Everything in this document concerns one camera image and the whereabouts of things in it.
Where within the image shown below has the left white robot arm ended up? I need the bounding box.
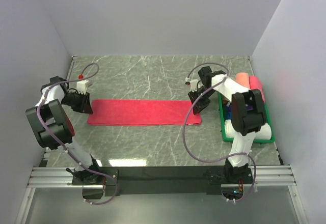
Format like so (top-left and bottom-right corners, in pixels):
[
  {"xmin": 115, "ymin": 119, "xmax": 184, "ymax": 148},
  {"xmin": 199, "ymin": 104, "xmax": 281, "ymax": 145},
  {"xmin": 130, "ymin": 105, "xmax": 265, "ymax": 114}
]
[{"xmin": 25, "ymin": 76, "xmax": 102, "ymax": 184}]

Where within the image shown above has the red towel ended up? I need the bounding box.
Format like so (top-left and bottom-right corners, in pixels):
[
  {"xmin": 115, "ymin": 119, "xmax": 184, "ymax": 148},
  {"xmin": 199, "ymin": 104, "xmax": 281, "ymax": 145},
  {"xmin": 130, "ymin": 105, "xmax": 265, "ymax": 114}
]
[{"xmin": 87, "ymin": 99, "xmax": 191, "ymax": 126}]

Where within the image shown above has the pink rolled towel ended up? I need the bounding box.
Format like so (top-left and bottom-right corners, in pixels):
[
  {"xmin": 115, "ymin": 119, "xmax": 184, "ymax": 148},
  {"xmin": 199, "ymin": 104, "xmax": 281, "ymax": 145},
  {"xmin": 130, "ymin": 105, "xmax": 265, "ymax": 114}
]
[{"xmin": 249, "ymin": 75, "xmax": 265, "ymax": 102}]

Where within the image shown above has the aluminium rail frame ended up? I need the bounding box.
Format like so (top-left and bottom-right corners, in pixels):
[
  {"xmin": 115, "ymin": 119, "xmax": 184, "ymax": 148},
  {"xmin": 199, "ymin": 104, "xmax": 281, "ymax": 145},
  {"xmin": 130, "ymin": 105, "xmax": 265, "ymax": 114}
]
[{"xmin": 16, "ymin": 165, "xmax": 308, "ymax": 223}]

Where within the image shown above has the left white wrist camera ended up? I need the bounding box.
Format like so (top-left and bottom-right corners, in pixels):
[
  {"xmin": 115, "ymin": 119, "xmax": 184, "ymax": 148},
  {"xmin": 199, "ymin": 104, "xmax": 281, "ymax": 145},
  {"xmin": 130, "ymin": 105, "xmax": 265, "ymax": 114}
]
[{"xmin": 76, "ymin": 74, "xmax": 92, "ymax": 94}]

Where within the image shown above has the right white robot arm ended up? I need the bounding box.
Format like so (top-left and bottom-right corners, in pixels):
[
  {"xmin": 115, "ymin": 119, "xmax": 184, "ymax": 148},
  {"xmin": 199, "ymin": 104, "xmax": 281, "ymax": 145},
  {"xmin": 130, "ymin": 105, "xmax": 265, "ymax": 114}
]
[{"xmin": 185, "ymin": 65, "xmax": 267, "ymax": 183}]

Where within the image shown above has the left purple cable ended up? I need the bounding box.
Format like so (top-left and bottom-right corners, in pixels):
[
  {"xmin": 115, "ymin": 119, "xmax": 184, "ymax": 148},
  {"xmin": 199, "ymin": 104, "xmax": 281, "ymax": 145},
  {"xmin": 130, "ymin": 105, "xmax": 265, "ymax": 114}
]
[{"xmin": 37, "ymin": 63, "xmax": 119, "ymax": 206}]

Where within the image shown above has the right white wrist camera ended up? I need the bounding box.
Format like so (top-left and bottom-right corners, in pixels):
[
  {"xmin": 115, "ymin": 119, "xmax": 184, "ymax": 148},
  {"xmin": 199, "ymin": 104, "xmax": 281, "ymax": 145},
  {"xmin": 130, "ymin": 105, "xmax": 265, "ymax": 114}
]
[{"xmin": 185, "ymin": 77, "xmax": 200, "ymax": 92}]

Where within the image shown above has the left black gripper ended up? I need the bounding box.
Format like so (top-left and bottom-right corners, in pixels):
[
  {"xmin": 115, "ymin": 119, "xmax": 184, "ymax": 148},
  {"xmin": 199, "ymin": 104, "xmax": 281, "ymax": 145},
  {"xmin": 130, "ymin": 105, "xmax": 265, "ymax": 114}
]
[{"xmin": 61, "ymin": 90, "xmax": 93, "ymax": 114}]

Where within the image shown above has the orange rolled towel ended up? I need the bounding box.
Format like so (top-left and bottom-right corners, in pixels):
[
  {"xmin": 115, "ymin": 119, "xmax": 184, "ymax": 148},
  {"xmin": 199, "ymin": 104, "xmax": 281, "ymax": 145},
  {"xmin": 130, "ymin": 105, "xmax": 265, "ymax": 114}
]
[{"xmin": 235, "ymin": 72, "xmax": 250, "ymax": 89}]

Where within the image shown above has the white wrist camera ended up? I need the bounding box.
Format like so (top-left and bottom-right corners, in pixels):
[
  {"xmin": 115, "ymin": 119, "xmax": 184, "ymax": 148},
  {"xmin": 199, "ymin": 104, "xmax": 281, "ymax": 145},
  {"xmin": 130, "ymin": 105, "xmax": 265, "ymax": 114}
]
[
  {"xmin": 185, "ymin": 77, "xmax": 200, "ymax": 92},
  {"xmin": 76, "ymin": 74, "xmax": 92, "ymax": 94}
]

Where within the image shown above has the green plastic bin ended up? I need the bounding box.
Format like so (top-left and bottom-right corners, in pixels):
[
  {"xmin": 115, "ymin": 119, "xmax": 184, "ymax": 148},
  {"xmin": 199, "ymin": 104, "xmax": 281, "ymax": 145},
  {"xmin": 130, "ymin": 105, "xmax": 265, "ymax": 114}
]
[{"xmin": 218, "ymin": 93, "xmax": 275, "ymax": 144}]

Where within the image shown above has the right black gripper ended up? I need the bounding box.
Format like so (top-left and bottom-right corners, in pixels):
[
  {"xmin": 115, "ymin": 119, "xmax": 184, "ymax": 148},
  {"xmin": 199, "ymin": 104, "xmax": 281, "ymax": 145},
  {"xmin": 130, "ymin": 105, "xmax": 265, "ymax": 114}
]
[{"xmin": 188, "ymin": 87, "xmax": 215, "ymax": 115}]

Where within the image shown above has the white rolled towel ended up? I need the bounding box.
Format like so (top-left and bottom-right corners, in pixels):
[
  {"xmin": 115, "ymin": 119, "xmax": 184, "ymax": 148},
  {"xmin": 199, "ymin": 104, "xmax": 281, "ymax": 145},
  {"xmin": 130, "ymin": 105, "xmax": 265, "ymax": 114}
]
[{"xmin": 224, "ymin": 120, "xmax": 272, "ymax": 140}]

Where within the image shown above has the black base beam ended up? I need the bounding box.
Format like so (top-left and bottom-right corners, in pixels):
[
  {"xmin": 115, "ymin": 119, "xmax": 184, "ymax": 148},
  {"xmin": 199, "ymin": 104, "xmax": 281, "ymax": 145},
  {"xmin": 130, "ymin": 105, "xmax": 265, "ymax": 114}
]
[{"xmin": 71, "ymin": 166, "xmax": 255, "ymax": 201}]

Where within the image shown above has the purple towel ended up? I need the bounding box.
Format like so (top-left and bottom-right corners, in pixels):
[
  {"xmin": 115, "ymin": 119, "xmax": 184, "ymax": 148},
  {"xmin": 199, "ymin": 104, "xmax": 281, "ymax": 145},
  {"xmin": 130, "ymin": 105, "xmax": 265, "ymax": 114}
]
[{"xmin": 225, "ymin": 106, "xmax": 232, "ymax": 120}]

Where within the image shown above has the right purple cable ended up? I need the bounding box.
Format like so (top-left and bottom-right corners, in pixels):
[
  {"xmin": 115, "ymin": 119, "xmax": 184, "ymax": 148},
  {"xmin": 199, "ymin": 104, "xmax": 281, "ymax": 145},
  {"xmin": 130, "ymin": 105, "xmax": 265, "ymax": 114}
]
[{"xmin": 182, "ymin": 63, "xmax": 257, "ymax": 203}]

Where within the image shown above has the purple cable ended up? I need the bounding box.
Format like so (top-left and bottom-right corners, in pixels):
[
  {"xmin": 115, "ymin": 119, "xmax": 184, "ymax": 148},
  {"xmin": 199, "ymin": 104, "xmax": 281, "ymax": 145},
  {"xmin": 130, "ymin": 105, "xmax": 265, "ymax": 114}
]
[
  {"xmin": 37, "ymin": 63, "xmax": 119, "ymax": 206},
  {"xmin": 182, "ymin": 63, "xmax": 257, "ymax": 203}
]

